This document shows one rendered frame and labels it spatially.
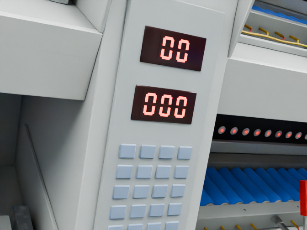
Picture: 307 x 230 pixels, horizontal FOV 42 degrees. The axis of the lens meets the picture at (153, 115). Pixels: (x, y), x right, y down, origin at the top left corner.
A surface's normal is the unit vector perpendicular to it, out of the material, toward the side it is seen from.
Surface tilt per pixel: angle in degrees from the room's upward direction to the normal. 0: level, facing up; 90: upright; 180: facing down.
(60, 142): 90
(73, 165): 90
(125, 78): 90
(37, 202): 90
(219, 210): 19
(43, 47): 109
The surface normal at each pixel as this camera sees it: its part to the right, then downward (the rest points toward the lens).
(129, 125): 0.48, 0.19
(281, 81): 0.40, 0.50
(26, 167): -0.86, -0.07
